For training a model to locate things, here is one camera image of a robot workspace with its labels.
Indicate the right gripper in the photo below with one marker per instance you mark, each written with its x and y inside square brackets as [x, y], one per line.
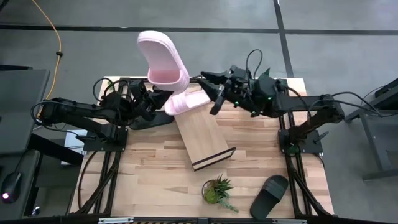
[237, 87]

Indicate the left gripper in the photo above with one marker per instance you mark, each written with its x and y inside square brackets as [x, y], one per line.
[143, 102]

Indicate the black slide sandal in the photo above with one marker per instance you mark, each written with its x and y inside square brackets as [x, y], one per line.
[155, 121]
[269, 196]

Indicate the pink slide sandal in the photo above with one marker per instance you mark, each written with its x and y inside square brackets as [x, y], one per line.
[161, 56]
[189, 102]

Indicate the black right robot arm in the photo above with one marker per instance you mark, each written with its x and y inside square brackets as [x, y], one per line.
[304, 102]

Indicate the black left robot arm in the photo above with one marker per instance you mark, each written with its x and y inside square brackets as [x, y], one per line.
[77, 110]

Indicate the white flat box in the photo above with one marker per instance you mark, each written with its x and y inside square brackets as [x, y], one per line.
[73, 140]

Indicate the succulent plant in black bowl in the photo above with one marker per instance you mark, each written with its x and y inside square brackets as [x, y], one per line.
[213, 194]

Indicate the dark grey desk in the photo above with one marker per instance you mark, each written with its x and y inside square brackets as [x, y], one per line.
[21, 109]

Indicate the black metal table stand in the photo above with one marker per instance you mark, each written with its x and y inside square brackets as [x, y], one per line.
[367, 109]

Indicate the black computer mouse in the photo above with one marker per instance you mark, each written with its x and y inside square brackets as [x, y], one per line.
[11, 186]

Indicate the wooden shelf with black frame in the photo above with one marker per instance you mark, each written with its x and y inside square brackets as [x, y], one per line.
[202, 137]

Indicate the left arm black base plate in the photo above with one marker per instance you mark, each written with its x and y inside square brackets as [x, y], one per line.
[93, 144]

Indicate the black metal table frame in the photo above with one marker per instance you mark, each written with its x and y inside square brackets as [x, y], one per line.
[289, 163]

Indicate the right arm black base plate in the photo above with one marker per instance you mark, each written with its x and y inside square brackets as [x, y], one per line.
[314, 147]

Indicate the silver metal bracket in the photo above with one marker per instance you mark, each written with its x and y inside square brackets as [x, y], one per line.
[289, 221]
[115, 220]

